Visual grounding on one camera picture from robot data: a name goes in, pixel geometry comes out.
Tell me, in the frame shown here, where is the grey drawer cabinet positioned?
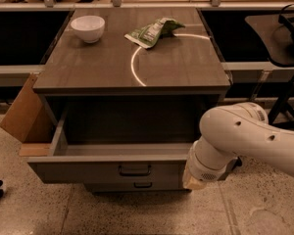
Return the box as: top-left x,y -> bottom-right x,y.
34,8 -> 230,144

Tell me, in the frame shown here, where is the white ceramic bowl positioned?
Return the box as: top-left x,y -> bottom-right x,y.
71,16 -> 105,43

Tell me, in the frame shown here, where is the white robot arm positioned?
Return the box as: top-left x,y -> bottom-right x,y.
182,103 -> 294,190

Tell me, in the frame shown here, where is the grey lower drawer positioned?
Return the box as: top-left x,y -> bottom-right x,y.
84,182 -> 183,193

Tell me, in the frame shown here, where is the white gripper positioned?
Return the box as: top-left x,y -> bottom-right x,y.
182,137 -> 239,190

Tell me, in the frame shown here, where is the green snack bag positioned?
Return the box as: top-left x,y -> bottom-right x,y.
124,18 -> 184,49

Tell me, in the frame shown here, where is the brown cardboard piece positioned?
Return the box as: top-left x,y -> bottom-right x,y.
0,73 -> 54,157

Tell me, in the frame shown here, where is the black drawer handle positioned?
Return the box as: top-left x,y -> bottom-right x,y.
119,165 -> 151,177
133,182 -> 153,189

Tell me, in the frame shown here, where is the black lower drawer handle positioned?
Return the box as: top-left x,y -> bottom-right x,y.
133,182 -> 153,189

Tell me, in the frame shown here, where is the grey drawer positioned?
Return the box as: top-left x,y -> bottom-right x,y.
28,112 -> 199,185
84,182 -> 183,193

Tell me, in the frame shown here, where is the black chair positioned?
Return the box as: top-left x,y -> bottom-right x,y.
245,3 -> 294,128

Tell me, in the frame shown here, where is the black top drawer handle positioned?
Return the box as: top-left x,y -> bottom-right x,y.
119,165 -> 151,177

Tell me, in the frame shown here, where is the grey top drawer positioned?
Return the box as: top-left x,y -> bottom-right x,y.
28,112 -> 199,185

